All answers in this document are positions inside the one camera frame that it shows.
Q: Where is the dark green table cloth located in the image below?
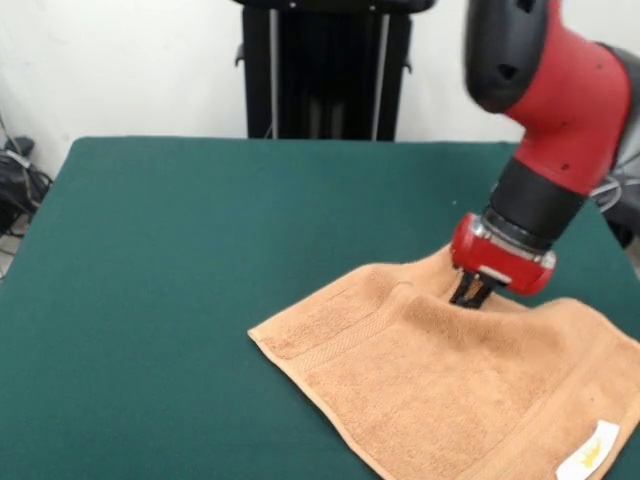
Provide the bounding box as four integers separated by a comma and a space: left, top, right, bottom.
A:
0, 135, 640, 480

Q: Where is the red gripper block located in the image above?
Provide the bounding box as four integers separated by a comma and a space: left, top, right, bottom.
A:
448, 212, 557, 309

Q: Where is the tan terry towel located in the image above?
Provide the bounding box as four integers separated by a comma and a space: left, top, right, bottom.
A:
247, 243, 640, 480

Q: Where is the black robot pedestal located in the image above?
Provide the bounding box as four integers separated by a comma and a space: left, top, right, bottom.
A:
232, 0, 435, 141

